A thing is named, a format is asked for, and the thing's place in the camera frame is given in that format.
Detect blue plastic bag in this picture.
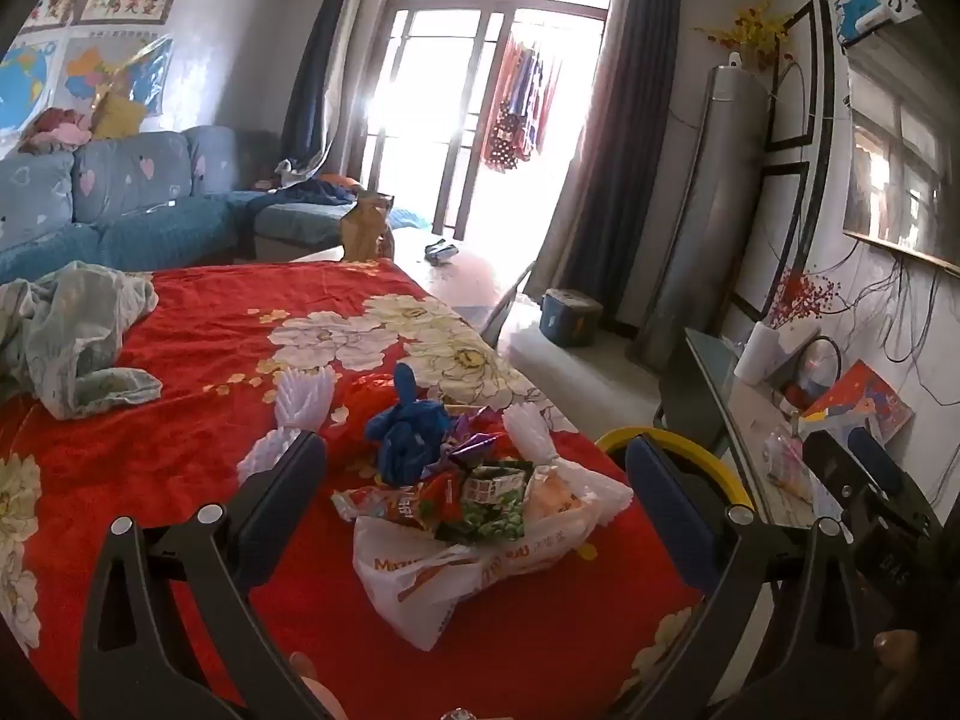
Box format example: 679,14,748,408
365,362,455,485

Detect light green cloth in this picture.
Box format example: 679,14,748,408
0,261,162,421

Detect grey standing air conditioner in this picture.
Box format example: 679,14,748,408
630,52,773,372

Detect blue storage box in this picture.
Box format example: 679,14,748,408
540,287,605,348

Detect green snack packet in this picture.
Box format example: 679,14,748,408
456,465,535,542

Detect world map poster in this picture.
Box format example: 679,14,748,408
0,37,61,132

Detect blue heart patterned sofa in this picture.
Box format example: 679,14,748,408
0,126,361,286

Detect glass top television stand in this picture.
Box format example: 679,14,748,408
652,326,946,533

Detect yellow artificial flowers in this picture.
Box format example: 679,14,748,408
694,4,796,70

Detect person's right hand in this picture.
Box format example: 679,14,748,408
874,630,925,713

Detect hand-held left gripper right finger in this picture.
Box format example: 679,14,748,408
611,435,886,720

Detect red illustrated book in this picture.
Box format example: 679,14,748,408
799,360,916,447

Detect brown framed balcony door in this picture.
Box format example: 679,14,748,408
352,0,620,241

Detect country map poster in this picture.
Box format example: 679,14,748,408
64,34,175,117

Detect white ribbed vase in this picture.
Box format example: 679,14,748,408
733,321,785,383

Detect blue and white wall picture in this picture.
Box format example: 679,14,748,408
836,0,923,46

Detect white plastic shopping bag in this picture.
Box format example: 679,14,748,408
352,457,635,653

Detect yellow pillow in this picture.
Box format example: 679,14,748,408
90,90,147,142

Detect wall mounted television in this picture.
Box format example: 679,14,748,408
840,22,960,275

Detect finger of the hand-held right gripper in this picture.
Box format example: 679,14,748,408
802,427,912,511
844,502,946,610

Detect grey curtain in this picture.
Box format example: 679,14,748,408
529,0,683,316

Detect dark blue curtain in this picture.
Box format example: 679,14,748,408
281,0,361,173

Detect red snack packet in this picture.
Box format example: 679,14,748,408
334,484,451,535

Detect black ring object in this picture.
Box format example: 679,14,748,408
784,336,845,410

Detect pile of clothes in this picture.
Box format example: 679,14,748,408
19,106,95,155

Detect red floral blanket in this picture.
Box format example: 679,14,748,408
0,259,706,720

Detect purple candy wrapper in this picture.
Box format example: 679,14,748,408
439,409,497,475

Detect red berry branches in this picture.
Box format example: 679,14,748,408
769,270,841,327

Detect brown paper bag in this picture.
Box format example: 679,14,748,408
341,191,396,262

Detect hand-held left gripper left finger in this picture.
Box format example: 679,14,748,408
79,431,331,720

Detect yellow rimmed black trash bin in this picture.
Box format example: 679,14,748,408
600,426,753,511

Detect hanging laundry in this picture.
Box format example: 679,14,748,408
484,34,563,173

